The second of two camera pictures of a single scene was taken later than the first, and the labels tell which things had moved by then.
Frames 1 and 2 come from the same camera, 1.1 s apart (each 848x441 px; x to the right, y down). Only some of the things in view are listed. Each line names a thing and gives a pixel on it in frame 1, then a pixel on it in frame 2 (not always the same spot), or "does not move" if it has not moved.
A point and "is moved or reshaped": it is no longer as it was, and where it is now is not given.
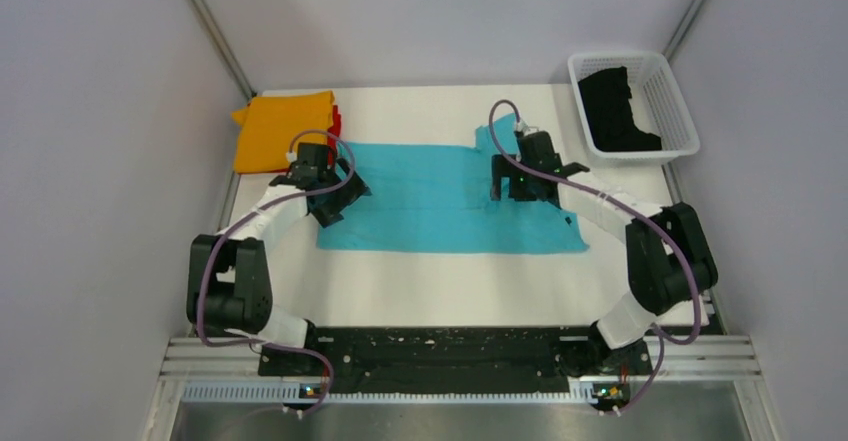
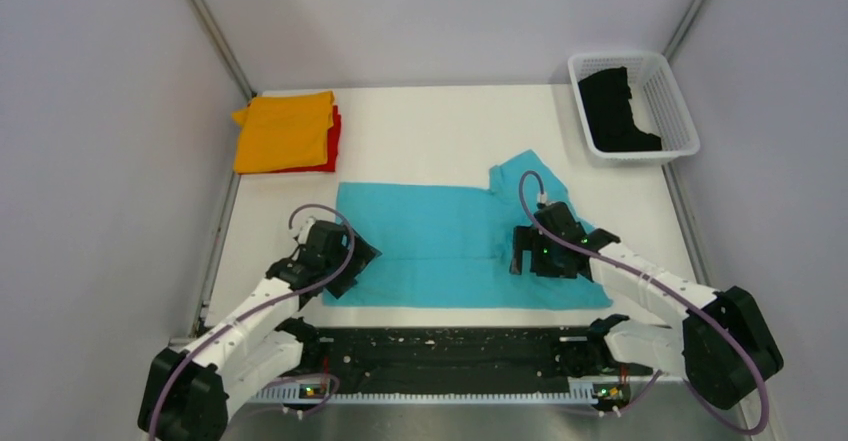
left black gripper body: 336,199 -> 362,256
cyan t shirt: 439,199 is moved or reshaped
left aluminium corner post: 214,26 does not move
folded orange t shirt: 267,124 does not move
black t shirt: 605,96 does not move
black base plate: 456,356 does not move
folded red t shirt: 335,129 does not move
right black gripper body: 520,183 -> 545,260
